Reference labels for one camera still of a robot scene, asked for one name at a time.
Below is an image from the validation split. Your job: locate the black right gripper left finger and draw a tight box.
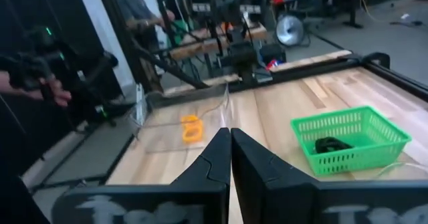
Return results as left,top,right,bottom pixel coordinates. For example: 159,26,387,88
170,127,233,189

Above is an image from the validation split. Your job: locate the green plastic basket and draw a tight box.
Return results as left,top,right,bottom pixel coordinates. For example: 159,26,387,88
290,105,413,177

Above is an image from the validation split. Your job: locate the person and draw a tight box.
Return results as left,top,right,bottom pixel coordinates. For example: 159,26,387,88
112,0,177,49

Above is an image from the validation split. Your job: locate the clear plastic bin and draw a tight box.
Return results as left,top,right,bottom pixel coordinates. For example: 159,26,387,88
133,83,232,154
373,161,428,182

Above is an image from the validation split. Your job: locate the red blue package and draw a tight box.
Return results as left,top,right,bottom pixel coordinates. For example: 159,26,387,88
265,59,284,72

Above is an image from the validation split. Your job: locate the yellow spring keychain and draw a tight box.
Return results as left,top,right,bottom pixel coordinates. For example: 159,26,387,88
182,119,204,144
180,114,201,126

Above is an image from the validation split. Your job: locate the person's hand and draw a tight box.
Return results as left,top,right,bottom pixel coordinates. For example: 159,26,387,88
35,74,73,108

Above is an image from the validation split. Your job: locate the black partition panel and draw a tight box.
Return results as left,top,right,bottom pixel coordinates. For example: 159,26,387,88
0,0,124,185

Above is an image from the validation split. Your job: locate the grey round fan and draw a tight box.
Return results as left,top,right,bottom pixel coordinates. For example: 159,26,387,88
275,13,306,47

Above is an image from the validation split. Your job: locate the wooden workbench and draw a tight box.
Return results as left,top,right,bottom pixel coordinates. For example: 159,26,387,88
169,22,268,62

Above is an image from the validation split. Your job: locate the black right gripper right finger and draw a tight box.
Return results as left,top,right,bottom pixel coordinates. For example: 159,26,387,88
231,127,318,224

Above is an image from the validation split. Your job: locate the black spring keychain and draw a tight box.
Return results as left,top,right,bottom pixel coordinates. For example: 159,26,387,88
314,136,342,154
329,138,354,151

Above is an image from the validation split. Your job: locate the person's forearm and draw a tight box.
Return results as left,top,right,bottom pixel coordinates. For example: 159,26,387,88
0,69,43,101

